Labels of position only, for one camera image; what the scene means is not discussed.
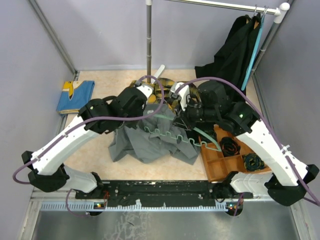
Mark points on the black hanging garments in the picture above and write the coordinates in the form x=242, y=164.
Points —
x=233, y=58

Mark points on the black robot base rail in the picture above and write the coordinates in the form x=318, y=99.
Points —
x=159, y=193

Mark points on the rolled dark blue tie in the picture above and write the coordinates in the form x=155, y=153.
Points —
x=252, y=162

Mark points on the grey button-up shirt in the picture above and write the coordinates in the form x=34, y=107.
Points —
x=148, y=147

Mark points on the metal clothes rack pole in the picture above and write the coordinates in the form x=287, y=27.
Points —
x=148, y=36

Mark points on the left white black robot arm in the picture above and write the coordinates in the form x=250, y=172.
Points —
x=98, y=116

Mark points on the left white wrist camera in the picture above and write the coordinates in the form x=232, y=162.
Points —
x=146, y=89

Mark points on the white rack foot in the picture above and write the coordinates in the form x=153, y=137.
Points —
x=160, y=70

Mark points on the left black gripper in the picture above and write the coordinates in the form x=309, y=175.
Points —
x=141, y=111

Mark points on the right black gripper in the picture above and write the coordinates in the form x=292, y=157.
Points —
x=182, y=119

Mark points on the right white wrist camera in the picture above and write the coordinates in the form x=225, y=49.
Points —
x=181, y=92

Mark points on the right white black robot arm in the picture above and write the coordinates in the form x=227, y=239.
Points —
x=287, y=182

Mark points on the teal plastic hanger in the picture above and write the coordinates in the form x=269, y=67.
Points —
x=188, y=140
x=254, y=51

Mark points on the orange wooden compartment tray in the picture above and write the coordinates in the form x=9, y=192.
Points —
x=218, y=166

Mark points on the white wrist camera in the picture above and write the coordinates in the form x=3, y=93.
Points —
x=146, y=89
x=181, y=92

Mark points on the horizontal metal clothes rail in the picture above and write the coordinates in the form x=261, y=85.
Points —
x=284, y=7

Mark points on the rolled black orange tie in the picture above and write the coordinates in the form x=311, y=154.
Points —
x=229, y=147

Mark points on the yellow black plaid shirt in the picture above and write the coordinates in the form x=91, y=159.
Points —
x=167, y=83

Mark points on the folded blue shirt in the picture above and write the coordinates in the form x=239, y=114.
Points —
x=74, y=95

